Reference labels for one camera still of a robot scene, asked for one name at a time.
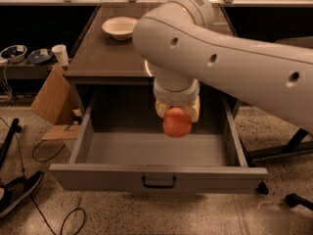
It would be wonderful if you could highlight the grey side shelf left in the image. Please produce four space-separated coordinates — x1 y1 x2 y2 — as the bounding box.
0 59 57 79

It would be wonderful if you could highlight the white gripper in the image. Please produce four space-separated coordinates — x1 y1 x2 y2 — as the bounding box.
154 79 201 122

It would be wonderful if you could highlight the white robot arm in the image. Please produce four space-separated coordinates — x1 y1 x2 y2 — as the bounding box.
132 0 313 133

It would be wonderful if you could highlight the grey cabinet with counter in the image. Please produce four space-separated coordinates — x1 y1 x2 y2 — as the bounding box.
66 2 158 114

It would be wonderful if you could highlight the black floor cable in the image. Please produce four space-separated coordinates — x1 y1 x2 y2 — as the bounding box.
0 116 87 235

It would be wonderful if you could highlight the blue bowl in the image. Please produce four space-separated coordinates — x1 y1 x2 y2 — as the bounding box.
0 45 27 64
27 48 53 66

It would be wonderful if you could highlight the blue bowl far left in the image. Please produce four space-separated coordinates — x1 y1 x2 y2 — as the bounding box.
0 45 27 64

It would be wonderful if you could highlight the black sneaker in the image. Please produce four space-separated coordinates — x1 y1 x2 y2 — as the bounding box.
0 171 44 219

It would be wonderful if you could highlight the red apple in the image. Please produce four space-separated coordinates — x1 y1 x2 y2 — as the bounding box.
163 108 192 138

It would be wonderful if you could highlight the brown cardboard box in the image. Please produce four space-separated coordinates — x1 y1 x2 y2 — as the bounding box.
30 64 82 140

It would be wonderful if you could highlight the white paper cup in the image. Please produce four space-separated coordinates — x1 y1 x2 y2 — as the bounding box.
52 44 69 67

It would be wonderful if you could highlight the black stand leg left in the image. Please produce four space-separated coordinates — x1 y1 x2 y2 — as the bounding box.
0 118 22 168

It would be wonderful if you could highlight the white bowl on counter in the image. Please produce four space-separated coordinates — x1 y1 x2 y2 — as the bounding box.
102 17 138 41

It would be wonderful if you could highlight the black caster wheel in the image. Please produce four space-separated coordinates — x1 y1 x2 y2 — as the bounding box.
256 181 269 195

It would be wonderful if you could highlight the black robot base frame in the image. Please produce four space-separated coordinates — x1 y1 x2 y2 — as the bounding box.
241 129 313 162

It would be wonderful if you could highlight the grey open top drawer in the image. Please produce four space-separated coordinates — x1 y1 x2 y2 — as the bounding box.
50 85 267 194

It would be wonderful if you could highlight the black drawer handle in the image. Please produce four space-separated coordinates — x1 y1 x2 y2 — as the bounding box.
141 176 177 189

